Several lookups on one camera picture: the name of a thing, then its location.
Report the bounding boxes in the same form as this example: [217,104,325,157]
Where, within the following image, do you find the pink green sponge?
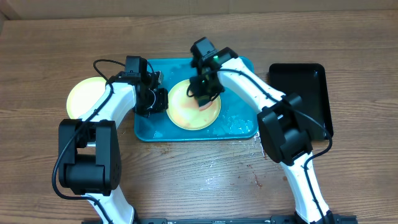
[198,100,213,111]

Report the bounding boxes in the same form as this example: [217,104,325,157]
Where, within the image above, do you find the yellow plate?
[67,77,106,119]
[167,79,221,131]

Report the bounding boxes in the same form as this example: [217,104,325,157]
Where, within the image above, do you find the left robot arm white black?
[52,71,167,223]

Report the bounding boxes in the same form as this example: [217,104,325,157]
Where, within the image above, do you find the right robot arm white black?
[187,47,334,223]

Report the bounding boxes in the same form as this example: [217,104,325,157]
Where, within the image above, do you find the black tray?
[269,63,333,140]

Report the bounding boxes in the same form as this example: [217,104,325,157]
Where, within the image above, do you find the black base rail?
[81,214,358,224]

